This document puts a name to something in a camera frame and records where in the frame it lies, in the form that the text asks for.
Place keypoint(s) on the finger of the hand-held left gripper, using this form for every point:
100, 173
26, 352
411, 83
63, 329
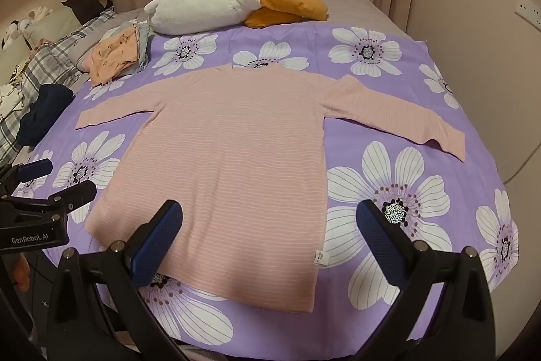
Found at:
76, 194
36, 170

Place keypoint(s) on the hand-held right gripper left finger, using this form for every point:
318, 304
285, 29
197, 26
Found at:
156, 247

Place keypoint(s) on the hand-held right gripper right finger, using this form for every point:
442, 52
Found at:
382, 234

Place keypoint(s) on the pink striped long-sleeve shirt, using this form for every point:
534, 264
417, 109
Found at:
236, 175

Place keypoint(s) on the navy blue cloth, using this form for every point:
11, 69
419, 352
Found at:
46, 111

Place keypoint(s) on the printed white cloth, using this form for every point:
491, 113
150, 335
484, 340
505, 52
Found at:
8, 94

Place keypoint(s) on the grey plaid pillow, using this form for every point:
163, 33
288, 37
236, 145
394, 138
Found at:
50, 56

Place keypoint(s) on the orange printed folded garment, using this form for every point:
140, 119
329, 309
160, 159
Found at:
112, 56

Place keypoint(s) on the beige pillow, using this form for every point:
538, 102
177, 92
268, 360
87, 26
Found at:
50, 27

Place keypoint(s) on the small plush toys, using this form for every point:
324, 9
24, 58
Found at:
36, 13

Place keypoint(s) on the grey folded garment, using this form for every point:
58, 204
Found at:
145, 44

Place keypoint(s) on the dark brown cloth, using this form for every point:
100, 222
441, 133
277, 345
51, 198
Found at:
86, 5

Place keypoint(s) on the purple floral bed sheet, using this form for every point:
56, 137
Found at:
319, 48

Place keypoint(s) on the white duck plush toy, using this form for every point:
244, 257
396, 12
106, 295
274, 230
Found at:
203, 1

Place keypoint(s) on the white wall socket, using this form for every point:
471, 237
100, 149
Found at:
528, 8

